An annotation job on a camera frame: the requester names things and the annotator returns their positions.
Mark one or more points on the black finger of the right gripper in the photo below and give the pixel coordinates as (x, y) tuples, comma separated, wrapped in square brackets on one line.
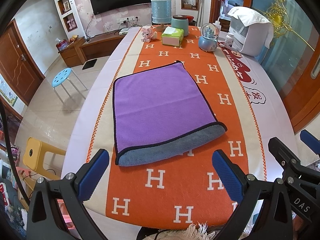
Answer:
[(302, 183)]

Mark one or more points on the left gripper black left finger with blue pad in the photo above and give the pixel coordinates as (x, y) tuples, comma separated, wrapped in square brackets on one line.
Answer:
[(45, 220)]

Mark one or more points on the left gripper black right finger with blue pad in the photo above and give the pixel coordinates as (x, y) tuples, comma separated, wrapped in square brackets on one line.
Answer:
[(274, 220)]

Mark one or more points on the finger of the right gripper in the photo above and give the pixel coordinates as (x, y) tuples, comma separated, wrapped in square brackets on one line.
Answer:
[(309, 140)]

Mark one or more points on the purple grey towel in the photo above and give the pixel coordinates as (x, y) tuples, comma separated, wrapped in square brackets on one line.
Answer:
[(160, 113)]

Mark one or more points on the pale pink tablecloth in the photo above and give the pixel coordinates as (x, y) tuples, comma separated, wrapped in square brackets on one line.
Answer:
[(95, 99)]

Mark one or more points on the orange H pattern blanket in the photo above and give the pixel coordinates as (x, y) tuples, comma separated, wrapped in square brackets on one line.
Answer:
[(166, 112)]

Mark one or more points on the yellow plastic stool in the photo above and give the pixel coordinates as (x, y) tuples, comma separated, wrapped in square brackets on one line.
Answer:
[(34, 156)]

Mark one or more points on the white storage box appliance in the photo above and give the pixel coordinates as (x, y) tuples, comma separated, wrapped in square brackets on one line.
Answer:
[(252, 31)]

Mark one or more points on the white pill bottle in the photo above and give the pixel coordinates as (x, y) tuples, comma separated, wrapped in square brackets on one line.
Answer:
[(229, 40)]

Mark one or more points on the blue round stool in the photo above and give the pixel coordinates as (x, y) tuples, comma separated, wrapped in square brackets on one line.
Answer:
[(60, 78)]

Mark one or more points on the blue snow globe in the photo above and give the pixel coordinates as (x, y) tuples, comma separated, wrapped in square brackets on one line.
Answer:
[(208, 39)]

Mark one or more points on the white squeeze bottle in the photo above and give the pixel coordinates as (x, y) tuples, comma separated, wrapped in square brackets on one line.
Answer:
[(217, 27)]

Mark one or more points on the brown wooden door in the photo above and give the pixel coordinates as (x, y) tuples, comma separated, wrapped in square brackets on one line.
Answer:
[(17, 65)]

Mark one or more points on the black floor scale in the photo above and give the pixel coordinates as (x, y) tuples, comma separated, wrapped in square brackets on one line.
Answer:
[(89, 64)]

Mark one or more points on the green tissue box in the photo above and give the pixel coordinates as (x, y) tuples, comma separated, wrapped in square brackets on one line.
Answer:
[(172, 36)]

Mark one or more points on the wooden TV cabinet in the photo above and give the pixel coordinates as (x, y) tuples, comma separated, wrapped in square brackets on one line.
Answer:
[(80, 51)]

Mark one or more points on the teal canister brown lid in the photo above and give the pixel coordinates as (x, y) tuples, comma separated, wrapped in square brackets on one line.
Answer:
[(180, 22)]

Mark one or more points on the red tissue box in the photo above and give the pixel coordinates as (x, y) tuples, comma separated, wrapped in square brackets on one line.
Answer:
[(61, 44)]

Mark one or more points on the pink toy figure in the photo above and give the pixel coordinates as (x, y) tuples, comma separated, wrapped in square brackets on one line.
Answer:
[(148, 34)]

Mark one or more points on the light blue table lamp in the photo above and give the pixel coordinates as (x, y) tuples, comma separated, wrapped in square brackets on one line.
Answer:
[(161, 13)]

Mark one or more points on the white set-top box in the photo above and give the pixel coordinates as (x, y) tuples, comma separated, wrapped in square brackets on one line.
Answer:
[(124, 31)]

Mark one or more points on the white wall shelf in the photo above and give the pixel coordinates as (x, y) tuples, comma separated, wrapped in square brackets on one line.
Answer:
[(69, 17)]

